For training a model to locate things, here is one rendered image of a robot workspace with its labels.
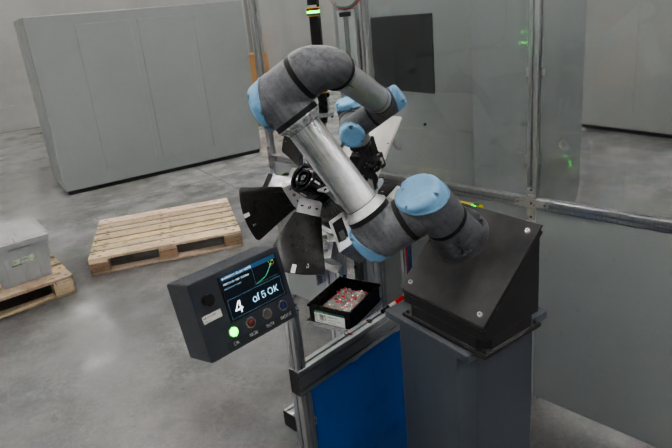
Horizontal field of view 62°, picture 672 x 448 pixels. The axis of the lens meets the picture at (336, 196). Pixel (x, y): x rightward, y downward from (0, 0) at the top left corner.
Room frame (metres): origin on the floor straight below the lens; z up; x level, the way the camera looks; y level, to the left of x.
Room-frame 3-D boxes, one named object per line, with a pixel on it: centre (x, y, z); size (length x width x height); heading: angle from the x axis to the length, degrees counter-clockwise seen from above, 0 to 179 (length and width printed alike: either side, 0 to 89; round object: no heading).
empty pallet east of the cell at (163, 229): (4.72, 1.53, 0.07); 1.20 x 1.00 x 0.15; 105
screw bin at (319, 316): (1.73, 0.00, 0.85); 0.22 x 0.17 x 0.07; 147
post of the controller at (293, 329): (1.36, 0.15, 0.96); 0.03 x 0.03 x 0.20; 43
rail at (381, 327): (1.66, -0.16, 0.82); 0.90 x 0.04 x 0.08; 133
